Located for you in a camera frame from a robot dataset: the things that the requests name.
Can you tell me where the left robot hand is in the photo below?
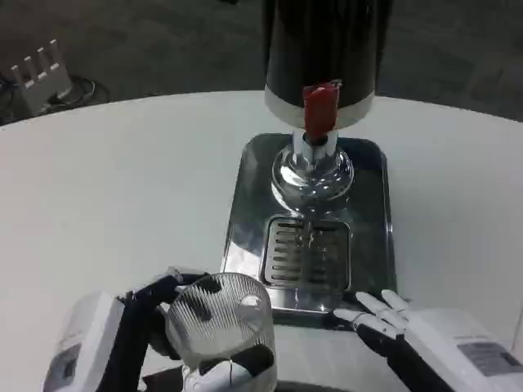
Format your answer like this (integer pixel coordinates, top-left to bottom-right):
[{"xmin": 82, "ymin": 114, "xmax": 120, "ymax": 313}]
[{"xmin": 42, "ymin": 265, "xmax": 275, "ymax": 392}]

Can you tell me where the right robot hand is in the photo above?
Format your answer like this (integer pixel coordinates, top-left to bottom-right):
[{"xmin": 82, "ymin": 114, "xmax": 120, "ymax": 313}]
[{"xmin": 333, "ymin": 288, "xmax": 523, "ymax": 392}]

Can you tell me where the clear ribbed glass cup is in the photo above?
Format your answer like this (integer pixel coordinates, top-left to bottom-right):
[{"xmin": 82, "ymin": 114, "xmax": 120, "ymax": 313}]
[{"xmin": 164, "ymin": 272, "xmax": 278, "ymax": 392}]

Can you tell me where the steel drip tray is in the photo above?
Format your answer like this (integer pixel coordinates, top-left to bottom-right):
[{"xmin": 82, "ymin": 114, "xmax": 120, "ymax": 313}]
[{"xmin": 220, "ymin": 132, "xmax": 398, "ymax": 323}]

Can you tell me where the white slotted rack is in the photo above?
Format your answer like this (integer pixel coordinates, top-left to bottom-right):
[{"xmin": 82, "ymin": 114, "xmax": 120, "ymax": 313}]
[{"xmin": 9, "ymin": 38, "xmax": 73, "ymax": 112}]

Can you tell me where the red dispenser tap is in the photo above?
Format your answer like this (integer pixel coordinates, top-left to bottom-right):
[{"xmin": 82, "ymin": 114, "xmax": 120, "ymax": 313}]
[{"xmin": 302, "ymin": 80, "xmax": 342, "ymax": 136}]

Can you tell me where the black drink dispenser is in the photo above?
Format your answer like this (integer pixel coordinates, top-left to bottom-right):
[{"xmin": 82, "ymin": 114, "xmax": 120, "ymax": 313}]
[{"xmin": 261, "ymin": 0, "xmax": 392, "ymax": 213}]

